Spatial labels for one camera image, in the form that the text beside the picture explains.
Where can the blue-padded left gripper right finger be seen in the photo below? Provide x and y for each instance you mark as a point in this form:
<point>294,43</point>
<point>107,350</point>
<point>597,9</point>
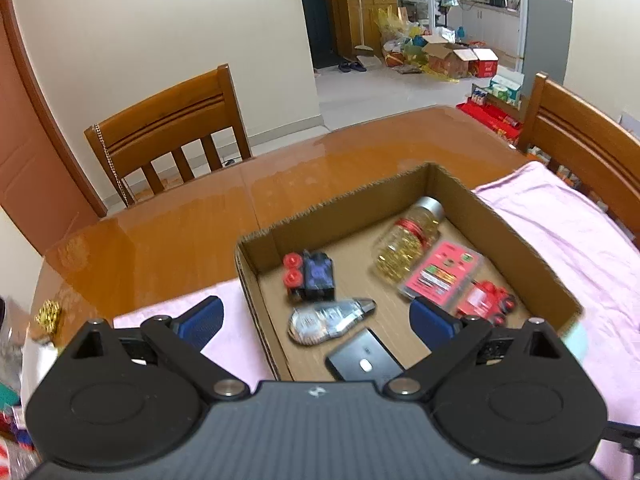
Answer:
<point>452,342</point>

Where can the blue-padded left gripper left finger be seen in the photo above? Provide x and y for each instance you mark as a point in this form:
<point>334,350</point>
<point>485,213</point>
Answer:
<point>178,343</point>

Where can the pink battery blister pack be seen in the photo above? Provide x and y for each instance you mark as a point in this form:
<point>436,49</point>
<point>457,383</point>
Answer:
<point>443,274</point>

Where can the black rectangular device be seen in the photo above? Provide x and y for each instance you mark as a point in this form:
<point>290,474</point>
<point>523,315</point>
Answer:
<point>363,358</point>

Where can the yellow capsule bottle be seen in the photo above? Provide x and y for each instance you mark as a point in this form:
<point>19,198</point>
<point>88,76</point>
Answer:
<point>408,240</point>

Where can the silver correction tape dispenser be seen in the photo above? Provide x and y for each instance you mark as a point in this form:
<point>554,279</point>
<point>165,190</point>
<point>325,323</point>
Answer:
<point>323,321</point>

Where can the brown cardboard box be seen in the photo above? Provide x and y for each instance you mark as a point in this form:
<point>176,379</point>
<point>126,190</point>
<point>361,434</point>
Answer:
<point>346,228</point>

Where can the gold wrapped candy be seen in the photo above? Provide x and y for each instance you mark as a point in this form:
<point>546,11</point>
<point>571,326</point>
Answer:
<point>48,316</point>

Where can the black toy with red wheels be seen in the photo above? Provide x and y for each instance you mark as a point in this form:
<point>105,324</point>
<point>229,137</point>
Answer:
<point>309,276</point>

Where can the pink cloth mat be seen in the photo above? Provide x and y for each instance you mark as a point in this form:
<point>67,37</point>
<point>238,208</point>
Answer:
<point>560,254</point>

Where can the brown wooden door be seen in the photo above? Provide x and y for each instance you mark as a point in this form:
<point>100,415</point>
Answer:
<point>43,189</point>

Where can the wooden chair left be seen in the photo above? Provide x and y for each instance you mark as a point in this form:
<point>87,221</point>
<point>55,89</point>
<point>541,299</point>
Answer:
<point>163,124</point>

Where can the wooden chair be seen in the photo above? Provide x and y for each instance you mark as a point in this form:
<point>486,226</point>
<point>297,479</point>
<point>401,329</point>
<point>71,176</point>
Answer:
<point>576,135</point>
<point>163,124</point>

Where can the wooden chair right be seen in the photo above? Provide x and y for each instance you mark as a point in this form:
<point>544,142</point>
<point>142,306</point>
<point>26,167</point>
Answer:
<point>576,135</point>

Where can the open cardboard boxes on floor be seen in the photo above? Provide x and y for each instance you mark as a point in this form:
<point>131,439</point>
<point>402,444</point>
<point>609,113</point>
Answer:
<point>456,61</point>

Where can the wooden cabinet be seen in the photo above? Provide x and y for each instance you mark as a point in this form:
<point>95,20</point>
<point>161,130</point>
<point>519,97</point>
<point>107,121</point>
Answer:
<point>355,16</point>

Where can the grey refrigerator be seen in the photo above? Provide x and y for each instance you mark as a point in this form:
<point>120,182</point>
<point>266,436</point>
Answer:
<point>547,28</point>

